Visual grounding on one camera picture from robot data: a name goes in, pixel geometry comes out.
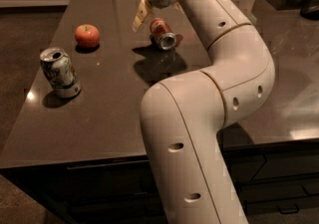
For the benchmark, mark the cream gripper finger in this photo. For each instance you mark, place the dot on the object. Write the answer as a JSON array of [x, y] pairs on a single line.
[[144, 13]]

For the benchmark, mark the dark drawer cabinet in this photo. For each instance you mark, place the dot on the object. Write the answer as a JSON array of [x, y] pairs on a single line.
[[276, 177]]

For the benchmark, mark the green white soda can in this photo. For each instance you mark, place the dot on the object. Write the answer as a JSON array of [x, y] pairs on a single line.
[[60, 72]]

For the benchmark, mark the red coke can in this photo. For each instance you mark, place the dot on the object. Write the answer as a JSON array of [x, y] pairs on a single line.
[[162, 34]]

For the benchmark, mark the red apple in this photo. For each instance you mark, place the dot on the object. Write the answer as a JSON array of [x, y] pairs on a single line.
[[87, 36]]

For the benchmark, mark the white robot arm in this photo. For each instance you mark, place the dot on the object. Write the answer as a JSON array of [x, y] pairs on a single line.
[[182, 115]]

